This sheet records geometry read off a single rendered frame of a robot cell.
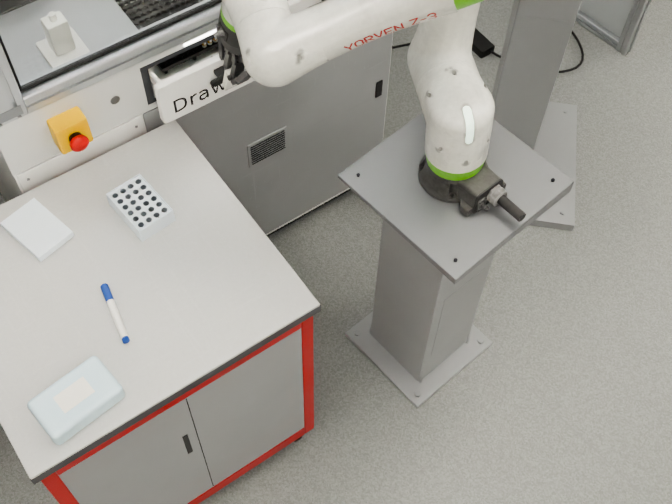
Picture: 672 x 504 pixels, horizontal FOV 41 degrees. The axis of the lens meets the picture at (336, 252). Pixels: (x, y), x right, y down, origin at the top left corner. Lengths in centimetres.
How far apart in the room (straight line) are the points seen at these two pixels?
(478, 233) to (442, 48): 38
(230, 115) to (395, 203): 52
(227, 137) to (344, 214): 68
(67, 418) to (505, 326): 141
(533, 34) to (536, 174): 71
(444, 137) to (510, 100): 105
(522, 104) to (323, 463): 121
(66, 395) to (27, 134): 56
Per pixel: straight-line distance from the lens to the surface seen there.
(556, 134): 307
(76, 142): 190
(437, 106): 174
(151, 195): 190
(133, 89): 198
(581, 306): 275
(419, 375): 249
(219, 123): 220
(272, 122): 232
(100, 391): 169
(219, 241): 186
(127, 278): 184
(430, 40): 181
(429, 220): 187
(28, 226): 194
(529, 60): 266
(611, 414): 262
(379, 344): 257
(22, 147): 195
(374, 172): 194
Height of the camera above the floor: 231
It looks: 58 degrees down
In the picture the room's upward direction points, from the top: 2 degrees clockwise
